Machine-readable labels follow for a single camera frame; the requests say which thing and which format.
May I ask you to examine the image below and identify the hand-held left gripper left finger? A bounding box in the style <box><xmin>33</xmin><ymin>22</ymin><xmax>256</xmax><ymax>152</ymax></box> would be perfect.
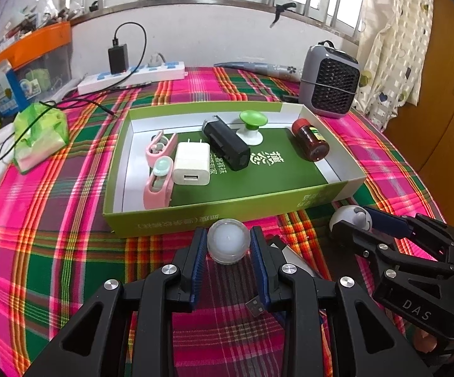
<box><xmin>23</xmin><ymin>227</ymin><xmax>208</xmax><ymax>377</ymax></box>

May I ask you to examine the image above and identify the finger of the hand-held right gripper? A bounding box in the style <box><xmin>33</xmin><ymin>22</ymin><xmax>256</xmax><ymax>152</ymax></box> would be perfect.
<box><xmin>331</xmin><ymin>220</ymin><xmax>454</xmax><ymax>279</ymax></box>
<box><xmin>363</xmin><ymin>206</ymin><xmax>448</xmax><ymax>250</ymax></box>

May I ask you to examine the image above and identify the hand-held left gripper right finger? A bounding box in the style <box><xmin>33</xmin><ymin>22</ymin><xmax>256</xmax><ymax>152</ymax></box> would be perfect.
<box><xmin>250</xmin><ymin>226</ymin><xmax>434</xmax><ymax>377</ymax></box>

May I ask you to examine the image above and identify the white round hook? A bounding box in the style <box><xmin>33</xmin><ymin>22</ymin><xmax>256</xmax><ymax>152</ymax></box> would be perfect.
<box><xmin>329</xmin><ymin>205</ymin><xmax>373</xmax><ymax>236</ymax></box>

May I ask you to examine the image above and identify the translucent white round jar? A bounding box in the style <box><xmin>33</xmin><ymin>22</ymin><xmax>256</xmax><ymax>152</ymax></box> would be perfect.
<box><xmin>207</xmin><ymin>220</ymin><xmax>249</xmax><ymax>265</ymax></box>

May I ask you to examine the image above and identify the pink and green holder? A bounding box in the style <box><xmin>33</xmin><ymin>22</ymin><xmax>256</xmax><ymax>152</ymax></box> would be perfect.
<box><xmin>144</xmin><ymin>156</ymin><xmax>174</xmax><ymax>210</ymax></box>

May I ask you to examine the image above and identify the green cardboard box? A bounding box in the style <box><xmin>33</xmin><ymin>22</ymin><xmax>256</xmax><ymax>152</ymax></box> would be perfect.
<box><xmin>102</xmin><ymin>101</ymin><xmax>367</xmax><ymax>238</ymax></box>

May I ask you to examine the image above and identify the white USB charger cube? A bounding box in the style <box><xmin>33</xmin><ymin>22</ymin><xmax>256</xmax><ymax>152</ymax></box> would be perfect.
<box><xmin>172</xmin><ymin>139</ymin><xmax>211</xmax><ymax>186</ymax></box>

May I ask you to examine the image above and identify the black battery charger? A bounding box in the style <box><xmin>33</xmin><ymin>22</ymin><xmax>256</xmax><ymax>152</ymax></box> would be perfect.
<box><xmin>202</xmin><ymin>115</ymin><xmax>251</xmax><ymax>171</ymax></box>

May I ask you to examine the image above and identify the green and white knob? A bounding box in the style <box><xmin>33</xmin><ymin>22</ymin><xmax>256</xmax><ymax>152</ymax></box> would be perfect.
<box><xmin>237</xmin><ymin>111</ymin><xmax>266</xmax><ymax>145</ymax></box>

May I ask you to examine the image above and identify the person's right hand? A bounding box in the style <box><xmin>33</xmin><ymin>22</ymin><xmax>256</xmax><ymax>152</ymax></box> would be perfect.
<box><xmin>416</xmin><ymin>328</ymin><xmax>439</xmax><ymax>353</ymax></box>

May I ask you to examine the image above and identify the blue USB stick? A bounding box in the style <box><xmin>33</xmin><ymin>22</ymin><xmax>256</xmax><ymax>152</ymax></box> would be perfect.
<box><xmin>245</xmin><ymin>296</ymin><xmax>325</xmax><ymax>327</ymax></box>

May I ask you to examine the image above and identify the brown bottle red cap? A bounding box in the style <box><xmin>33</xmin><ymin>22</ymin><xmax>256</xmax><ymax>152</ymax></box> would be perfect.
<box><xmin>292</xmin><ymin>118</ymin><xmax>330</xmax><ymax>161</ymax></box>

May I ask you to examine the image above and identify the pink plastic clip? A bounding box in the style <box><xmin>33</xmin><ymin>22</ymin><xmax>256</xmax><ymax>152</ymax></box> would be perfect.
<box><xmin>145</xmin><ymin>130</ymin><xmax>178</xmax><ymax>167</ymax></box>

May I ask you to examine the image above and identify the wooden wardrobe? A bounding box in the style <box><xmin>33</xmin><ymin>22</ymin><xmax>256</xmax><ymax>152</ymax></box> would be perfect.
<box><xmin>384</xmin><ymin>0</ymin><xmax>454</xmax><ymax>228</ymax></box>

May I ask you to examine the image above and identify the plaid pink green tablecloth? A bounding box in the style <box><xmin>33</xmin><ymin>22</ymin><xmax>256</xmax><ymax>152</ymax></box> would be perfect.
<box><xmin>0</xmin><ymin>65</ymin><xmax>448</xmax><ymax>377</ymax></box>

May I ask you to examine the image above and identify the grey desktop fan heater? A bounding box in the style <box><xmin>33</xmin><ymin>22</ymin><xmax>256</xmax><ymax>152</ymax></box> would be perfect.
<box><xmin>298</xmin><ymin>41</ymin><xmax>360</xmax><ymax>117</ymax></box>

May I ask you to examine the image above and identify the patterned cream curtain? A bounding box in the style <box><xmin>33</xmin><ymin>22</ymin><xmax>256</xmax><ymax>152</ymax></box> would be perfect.
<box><xmin>353</xmin><ymin>0</ymin><xmax>436</xmax><ymax>130</ymax></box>

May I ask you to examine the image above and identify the grey folded umbrella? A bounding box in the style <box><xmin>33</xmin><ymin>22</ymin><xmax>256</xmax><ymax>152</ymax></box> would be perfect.
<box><xmin>213</xmin><ymin>61</ymin><xmax>302</xmax><ymax>83</ymax></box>

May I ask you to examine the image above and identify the white power strip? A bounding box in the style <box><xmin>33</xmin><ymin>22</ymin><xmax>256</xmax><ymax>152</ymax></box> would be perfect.
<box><xmin>78</xmin><ymin>61</ymin><xmax>186</xmax><ymax>95</ymax></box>

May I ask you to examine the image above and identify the green tissue pack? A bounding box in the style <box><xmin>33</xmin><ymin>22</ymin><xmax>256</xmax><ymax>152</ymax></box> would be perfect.
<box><xmin>13</xmin><ymin>102</ymin><xmax>69</xmax><ymax>175</ymax></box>

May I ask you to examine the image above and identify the black power adapter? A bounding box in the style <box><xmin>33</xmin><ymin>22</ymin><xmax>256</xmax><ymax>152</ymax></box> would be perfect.
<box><xmin>108</xmin><ymin>39</ymin><xmax>129</xmax><ymax>74</ymax></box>

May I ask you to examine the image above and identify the black window hook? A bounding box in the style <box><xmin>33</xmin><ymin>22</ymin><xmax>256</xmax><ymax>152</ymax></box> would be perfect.
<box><xmin>270</xmin><ymin>2</ymin><xmax>297</xmax><ymax>28</ymax></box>

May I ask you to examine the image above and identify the blue and white carton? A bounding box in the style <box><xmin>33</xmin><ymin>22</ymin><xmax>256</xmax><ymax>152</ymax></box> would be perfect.
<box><xmin>0</xmin><ymin>60</ymin><xmax>31</xmax><ymax>116</ymax></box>

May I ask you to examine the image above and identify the clear bin orange lid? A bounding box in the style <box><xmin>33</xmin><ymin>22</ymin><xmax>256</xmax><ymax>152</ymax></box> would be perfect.
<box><xmin>0</xmin><ymin>21</ymin><xmax>72</xmax><ymax>99</ymax></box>

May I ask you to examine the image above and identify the windowsill clutter pile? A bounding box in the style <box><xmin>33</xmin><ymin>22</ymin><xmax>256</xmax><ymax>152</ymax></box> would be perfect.
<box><xmin>0</xmin><ymin>0</ymin><xmax>94</xmax><ymax>48</ymax></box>

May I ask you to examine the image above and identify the black mouse cable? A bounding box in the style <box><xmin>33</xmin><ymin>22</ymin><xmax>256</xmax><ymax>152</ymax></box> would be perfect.
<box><xmin>0</xmin><ymin>102</ymin><xmax>60</xmax><ymax>162</ymax></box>

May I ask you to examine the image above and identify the black adapter cable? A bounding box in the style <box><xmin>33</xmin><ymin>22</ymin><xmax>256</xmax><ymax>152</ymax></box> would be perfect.
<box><xmin>40</xmin><ymin>23</ymin><xmax>152</xmax><ymax>117</ymax></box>

